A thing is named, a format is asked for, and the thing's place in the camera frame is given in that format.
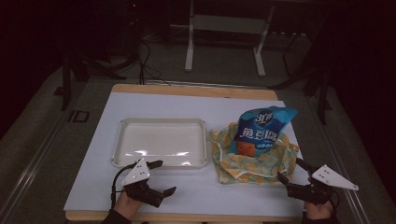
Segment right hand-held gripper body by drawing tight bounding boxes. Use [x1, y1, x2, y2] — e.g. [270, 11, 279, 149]
[286, 164, 360, 205]

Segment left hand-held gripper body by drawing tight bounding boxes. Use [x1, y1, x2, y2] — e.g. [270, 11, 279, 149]
[121, 158, 165, 209]

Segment yellow floral cloth bag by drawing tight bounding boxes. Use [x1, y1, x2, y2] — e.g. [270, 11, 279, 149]
[208, 121, 301, 186]

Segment blue snack bag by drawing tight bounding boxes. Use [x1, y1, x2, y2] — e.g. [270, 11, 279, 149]
[228, 105, 299, 157]

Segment person's right hand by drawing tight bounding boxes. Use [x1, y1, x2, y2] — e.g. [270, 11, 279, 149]
[304, 201, 334, 221]

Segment person's left hand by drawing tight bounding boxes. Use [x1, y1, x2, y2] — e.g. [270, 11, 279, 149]
[112, 190, 144, 220]

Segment cream plastic tray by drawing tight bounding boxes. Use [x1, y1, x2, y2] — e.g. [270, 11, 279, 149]
[111, 117, 209, 170]

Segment white table mat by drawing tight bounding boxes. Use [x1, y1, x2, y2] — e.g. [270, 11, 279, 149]
[63, 91, 310, 218]

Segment black metal stand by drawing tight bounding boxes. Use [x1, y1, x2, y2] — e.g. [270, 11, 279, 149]
[269, 29, 332, 126]
[53, 50, 128, 112]

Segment black floor socket plate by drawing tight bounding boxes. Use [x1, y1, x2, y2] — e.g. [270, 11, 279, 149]
[67, 109, 91, 123]

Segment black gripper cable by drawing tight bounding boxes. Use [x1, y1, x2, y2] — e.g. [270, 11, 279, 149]
[329, 189, 341, 217]
[109, 163, 138, 210]

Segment black floor cables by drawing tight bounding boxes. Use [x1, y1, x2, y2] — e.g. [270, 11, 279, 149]
[135, 38, 172, 86]

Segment white metal table frame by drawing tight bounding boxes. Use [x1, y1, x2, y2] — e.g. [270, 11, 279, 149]
[184, 0, 276, 77]

